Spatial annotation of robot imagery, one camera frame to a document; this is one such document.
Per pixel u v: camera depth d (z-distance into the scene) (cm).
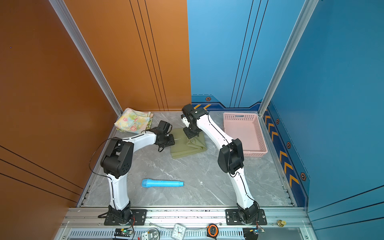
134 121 109
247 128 112
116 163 54
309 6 69
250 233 70
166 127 83
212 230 67
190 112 67
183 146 97
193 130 77
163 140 83
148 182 81
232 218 72
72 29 76
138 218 74
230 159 56
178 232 68
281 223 70
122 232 71
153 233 64
